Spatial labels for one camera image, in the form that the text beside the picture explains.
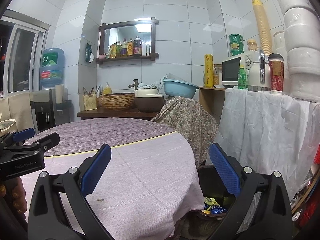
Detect white microwave oven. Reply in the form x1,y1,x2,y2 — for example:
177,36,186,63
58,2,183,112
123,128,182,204
222,50,259,87

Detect green instant noodle cups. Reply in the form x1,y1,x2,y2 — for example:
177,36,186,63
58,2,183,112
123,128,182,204
228,34,244,56

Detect yellow wrap roll box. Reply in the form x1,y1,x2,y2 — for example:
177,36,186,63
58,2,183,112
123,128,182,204
204,54,214,87

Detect light blue plastic basin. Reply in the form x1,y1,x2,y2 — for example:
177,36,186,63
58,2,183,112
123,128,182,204
164,79,199,99

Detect floral cloth cover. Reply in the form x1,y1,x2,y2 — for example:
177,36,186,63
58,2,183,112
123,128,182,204
152,96,219,167

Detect red paper cup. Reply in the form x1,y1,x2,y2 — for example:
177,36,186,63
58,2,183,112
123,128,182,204
268,53,284,93

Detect yellow soap dispenser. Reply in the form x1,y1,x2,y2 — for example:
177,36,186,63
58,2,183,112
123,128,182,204
103,82,112,95

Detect blue water jug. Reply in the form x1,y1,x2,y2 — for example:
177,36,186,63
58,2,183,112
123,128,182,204
40,48,65,89

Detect blue snack wrapper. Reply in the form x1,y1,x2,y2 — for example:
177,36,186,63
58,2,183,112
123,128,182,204
202,204,227,215

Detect sliding window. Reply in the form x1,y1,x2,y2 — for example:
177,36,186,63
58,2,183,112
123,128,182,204
1,9,49,98

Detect tall paper cup stack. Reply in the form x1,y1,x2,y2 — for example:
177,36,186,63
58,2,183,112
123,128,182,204
251,0,272,56

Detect white sheet cover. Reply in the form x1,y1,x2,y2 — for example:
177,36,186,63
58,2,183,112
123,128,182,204
214,88,319,199

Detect dark trash bin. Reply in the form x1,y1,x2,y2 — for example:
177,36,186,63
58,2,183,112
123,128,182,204
182,165,235,239

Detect dark soy sauce bottle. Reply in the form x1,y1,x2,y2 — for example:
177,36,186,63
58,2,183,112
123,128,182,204
133,36,142,56

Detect brown white rice cooker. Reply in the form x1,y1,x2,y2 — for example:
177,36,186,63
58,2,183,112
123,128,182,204
135,88,164,112

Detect wooden counter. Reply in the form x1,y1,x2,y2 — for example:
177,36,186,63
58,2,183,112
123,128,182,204
77,107,158,120

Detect yellow snack packet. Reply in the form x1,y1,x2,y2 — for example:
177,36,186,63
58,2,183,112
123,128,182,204
204,197,220,206

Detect purple table cloth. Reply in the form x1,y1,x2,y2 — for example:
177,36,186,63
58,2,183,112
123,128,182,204
18,117,205,240

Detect brass faucet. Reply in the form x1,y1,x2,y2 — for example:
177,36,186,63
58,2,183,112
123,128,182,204
127,79,139,90

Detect white bowl stack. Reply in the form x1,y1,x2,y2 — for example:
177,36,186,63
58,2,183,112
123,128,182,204
277,0,319,103

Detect wooden framed mirror shelf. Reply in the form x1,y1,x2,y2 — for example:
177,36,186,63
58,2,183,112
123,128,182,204
95,17,159,64

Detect beige utensil holder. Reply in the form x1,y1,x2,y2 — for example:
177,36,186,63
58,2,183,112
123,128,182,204
83,94,97,111

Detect green soda bottle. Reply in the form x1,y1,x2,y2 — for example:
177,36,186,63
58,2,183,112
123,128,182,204
238,64,247,89

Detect water dispenser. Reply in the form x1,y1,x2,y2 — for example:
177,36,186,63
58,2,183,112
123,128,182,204
30,88,72,132

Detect woven basket sink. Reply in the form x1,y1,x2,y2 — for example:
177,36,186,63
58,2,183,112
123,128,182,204
99,93,135,111

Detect white electric kettle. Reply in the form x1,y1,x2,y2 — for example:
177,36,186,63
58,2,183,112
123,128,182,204
248,49,271,92

